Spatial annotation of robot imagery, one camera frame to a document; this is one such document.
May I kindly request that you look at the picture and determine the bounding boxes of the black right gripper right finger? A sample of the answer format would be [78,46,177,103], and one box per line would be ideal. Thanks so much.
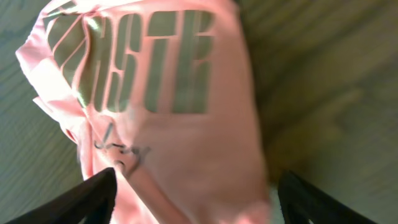
[278,171,376,224]

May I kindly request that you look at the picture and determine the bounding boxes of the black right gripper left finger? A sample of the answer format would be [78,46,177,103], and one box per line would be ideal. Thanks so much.
[6,167,117,224]

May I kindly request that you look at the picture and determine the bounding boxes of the pink printed t-shirt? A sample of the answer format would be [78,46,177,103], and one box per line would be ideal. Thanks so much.
[16,0,271,224]

